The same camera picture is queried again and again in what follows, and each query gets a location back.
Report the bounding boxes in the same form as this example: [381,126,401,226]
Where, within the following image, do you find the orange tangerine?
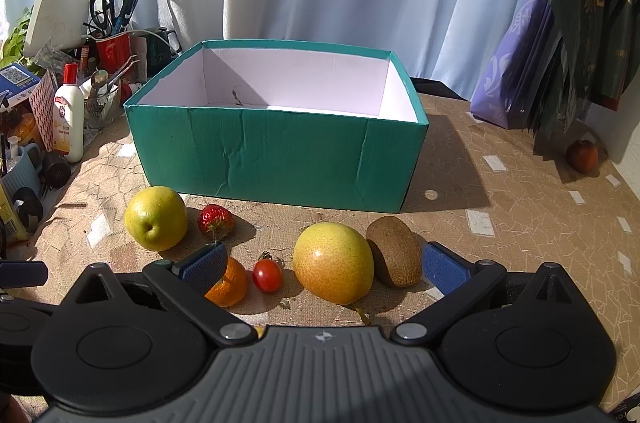
[205,257,248,308]

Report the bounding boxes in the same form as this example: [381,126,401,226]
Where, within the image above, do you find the brown kiwi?
[366,216,422,289]

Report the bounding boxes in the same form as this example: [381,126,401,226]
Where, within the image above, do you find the red strawberry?
[198,204,235,241]

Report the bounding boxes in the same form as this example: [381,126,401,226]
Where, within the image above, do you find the red cherry tomato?
[252,252,283,293]

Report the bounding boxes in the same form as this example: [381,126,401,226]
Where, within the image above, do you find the green yellow pear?
[124,186,189,252]

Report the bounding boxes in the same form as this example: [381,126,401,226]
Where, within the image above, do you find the yellow orange mango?
[292,221,374,306]

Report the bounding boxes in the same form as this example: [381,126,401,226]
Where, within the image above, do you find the black round cap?
[40,151,70,189]

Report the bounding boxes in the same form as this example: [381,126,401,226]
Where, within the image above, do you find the red apple by bags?
[565,139,599,175]

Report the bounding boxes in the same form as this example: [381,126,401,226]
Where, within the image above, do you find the purple paper bag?
[470,0,549,128]

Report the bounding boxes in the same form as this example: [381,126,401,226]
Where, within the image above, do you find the teal cardboard box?
[125,39,429,213]

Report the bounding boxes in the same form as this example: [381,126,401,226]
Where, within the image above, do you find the glass bowl with utensils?
[80,70,122,130]

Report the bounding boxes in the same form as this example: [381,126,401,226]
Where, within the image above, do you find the blue grey mug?
[1,143,42,199]

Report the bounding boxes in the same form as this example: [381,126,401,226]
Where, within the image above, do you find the white lotion bottle red cap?
[53,64,85,163]

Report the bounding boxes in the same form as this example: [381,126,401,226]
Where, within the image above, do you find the dark green mug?
[143,27,182,79]

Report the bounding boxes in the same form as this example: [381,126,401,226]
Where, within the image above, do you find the red patterned card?
[28,70,58,152]

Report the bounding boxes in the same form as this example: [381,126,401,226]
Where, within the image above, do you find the red pen cup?
[96,32,131,74]

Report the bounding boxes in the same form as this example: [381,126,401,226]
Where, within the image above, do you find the blue QR code box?
[0,64,40,109]

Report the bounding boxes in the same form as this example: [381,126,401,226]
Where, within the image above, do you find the black scissors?
[89,0,126,36]

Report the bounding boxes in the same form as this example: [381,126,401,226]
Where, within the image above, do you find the green plant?
[0,8,32,68]

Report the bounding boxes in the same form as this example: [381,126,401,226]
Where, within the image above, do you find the white router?
[23,0,90,57]

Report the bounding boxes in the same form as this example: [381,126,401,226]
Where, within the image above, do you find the dark green plastic bag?
[512,0,639,133]

